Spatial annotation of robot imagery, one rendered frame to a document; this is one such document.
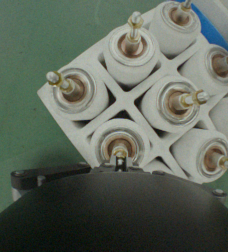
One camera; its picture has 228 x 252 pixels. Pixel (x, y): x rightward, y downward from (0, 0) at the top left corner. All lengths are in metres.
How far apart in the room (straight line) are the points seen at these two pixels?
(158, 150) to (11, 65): 0.59
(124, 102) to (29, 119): 0.36
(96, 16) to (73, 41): 0.13
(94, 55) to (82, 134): 0.16
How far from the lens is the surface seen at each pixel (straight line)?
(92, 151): 0.26
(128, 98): 0.32
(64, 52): 0.57
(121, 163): 0.16
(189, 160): 0.29
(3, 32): 0.80
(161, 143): 0.33
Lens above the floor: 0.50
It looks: 87 degrees down
